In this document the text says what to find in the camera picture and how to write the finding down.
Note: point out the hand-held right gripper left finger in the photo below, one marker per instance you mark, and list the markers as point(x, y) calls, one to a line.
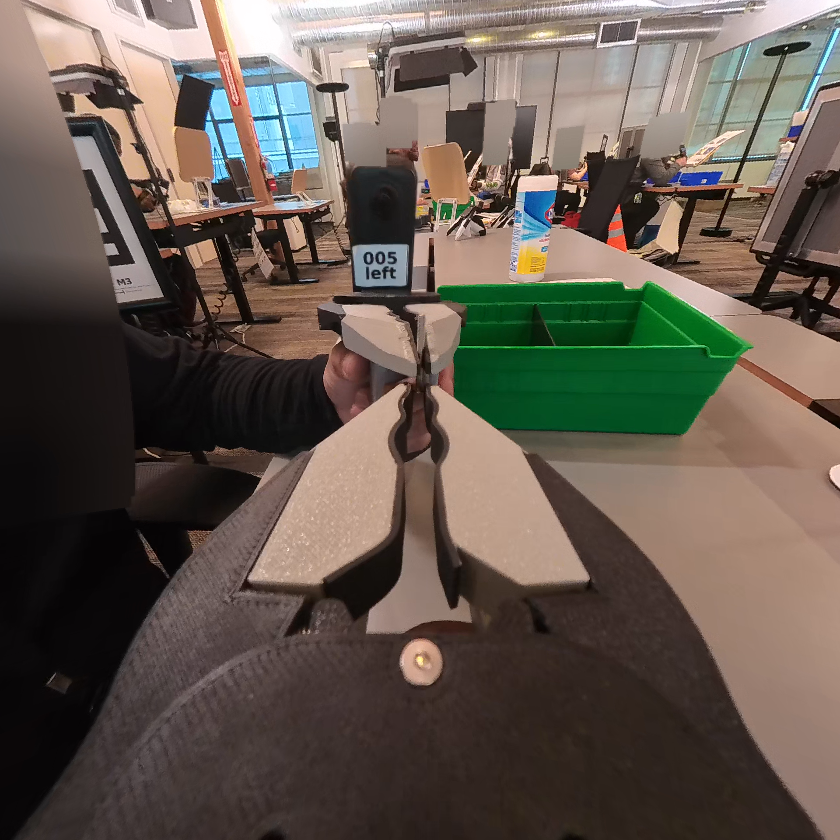
point(328, 518)

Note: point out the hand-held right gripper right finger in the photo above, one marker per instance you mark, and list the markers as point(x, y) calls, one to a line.
point(505, 518)

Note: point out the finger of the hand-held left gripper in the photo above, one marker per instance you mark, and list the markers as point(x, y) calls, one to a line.
point(380, 341)
point(441, 341)

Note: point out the green plastic bin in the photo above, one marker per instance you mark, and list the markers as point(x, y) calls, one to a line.
point(590, 387)

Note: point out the wooden top desk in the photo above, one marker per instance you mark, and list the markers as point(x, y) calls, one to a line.
point(216, 211)

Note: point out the grey desk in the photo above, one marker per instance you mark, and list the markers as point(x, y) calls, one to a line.
point(689, 525)

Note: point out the person's left hand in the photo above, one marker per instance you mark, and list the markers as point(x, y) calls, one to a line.
point(348, 380)

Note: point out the black monitor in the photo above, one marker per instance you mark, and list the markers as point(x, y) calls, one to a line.
point(463, 131)

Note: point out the black floor lamp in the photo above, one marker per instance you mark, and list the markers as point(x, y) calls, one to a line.
point(787, 48)
point(333, 87)

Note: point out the wipes canister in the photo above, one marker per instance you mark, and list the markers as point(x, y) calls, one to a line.
point(531, 229)

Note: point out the black studio light panel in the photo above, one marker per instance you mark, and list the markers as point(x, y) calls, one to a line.
point(426, 65)

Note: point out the orange traffic cone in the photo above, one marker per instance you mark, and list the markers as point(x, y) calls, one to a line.
point(617, 233)

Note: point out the black framed marker board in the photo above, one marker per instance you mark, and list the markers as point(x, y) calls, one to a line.
point(131, 289)

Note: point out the easel with grey board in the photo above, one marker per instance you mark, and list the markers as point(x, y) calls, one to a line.
point(800, 197)

